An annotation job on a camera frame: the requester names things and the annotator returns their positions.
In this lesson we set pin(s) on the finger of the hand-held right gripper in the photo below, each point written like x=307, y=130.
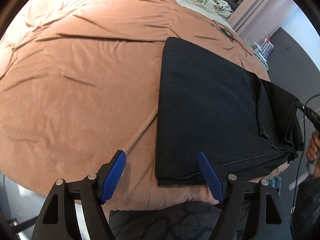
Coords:
x=300, y=104

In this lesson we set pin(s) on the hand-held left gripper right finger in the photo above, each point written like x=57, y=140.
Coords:
x=210, y=175

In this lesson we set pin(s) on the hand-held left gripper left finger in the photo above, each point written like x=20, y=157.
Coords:
x=113, y=175

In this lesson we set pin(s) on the black denim pants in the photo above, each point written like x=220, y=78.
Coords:
x=212, y=105

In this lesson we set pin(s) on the person's right hand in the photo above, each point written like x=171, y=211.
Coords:
x=313, y=147

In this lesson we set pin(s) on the dark patterned cloth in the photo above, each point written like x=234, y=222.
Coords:
x=170, y=222

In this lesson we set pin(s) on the orange fleece blanket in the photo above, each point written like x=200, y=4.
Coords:
x=75, y=92

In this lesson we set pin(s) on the pink curtain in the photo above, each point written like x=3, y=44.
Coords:
x=260, y=7

